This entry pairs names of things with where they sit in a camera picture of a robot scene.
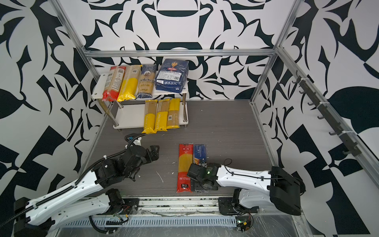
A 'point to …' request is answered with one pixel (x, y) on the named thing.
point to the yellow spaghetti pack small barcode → (173, 115)
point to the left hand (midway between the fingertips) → (151, 146)
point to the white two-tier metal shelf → (184, 111)
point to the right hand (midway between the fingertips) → (197, 186)
